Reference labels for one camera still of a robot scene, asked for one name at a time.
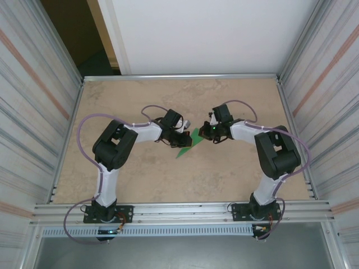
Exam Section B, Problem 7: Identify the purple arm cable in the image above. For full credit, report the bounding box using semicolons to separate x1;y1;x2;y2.
64;105;169;246
224;100;312;242

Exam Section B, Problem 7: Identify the orange wire bundle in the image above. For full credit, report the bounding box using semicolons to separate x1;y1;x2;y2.
117;212;127;234
266;212;277;233

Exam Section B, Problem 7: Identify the slotted grey cable duct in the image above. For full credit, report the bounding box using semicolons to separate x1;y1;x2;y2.
41;225;255;238

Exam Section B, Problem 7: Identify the grey metal sheet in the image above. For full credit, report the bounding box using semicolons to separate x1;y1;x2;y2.
33;236;336;269

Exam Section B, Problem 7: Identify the translucent ribbed enclosure panel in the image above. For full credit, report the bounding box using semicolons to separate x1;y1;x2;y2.
282;0;359;269
0;0;82;269

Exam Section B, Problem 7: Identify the white door frame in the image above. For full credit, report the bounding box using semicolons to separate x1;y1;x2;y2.
96;0;132;76

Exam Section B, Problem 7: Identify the aluminium table edge rail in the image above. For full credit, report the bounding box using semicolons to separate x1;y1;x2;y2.
82;73;282;83
46;80;86;204
276;78;319;200

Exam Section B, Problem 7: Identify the green square paper sheet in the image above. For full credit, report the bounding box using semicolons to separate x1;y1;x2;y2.
175;127;205;160

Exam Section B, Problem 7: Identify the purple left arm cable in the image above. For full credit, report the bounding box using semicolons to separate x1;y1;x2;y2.
64;105;169;246

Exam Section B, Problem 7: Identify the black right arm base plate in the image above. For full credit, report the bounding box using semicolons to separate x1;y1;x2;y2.
231;203;281;222

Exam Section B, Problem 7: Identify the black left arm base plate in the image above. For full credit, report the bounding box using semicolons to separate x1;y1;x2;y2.
83;205;134;224

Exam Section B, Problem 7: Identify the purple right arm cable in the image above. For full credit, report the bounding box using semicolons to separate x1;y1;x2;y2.
224;100;312;242

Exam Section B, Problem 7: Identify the wide aluminium mounting rail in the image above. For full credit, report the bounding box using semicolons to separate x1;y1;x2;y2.
29;199;336;227

